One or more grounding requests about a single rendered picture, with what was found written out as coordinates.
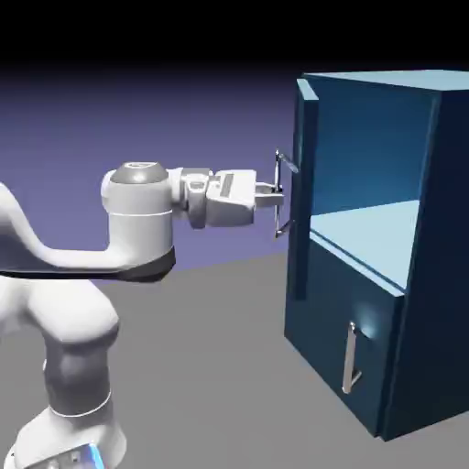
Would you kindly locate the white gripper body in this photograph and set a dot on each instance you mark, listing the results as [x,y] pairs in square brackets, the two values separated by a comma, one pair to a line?
[230,199]

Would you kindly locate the blue cabinet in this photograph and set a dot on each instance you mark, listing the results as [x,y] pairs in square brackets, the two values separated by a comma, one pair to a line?
[421,256]

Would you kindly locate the blue cabinet door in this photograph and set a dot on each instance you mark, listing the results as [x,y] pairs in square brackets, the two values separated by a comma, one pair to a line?
[351,329]
[304,183]

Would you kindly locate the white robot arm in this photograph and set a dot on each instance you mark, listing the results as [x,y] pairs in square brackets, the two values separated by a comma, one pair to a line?
[139,220]

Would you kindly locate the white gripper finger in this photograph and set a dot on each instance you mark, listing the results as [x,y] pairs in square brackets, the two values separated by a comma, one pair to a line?
[264,187]
[268,201]

